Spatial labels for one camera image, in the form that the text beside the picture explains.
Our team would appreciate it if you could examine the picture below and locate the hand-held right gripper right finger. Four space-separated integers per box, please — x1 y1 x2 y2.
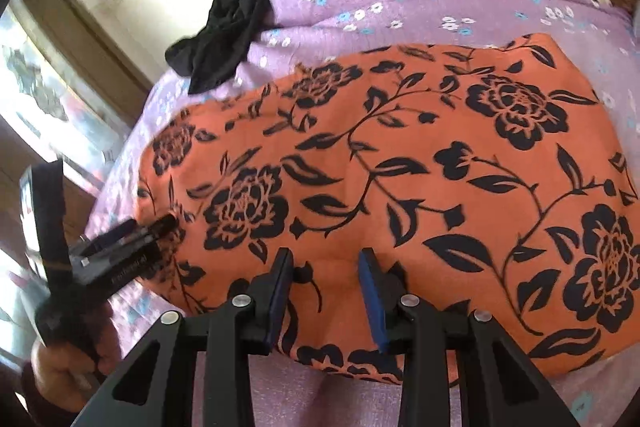
357 248 581 427

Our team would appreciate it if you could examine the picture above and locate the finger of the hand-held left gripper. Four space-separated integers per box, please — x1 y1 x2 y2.
77 213 179 258

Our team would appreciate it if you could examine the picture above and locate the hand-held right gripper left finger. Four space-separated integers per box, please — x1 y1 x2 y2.
70 248 296 427

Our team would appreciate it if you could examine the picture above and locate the orange black floral garment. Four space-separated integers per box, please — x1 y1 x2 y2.
134 33 640 385

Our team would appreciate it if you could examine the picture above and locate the person's left hand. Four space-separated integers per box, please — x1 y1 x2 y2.
30 307 123 400

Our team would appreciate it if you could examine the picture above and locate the stained glass wooden door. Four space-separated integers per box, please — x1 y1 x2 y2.
0 0 166 358

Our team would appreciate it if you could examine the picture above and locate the black crumpled cloth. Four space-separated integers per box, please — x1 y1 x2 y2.
166 0 273 95

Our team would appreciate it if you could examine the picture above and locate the purple floral bedsheet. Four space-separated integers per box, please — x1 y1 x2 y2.
82 0 640 427

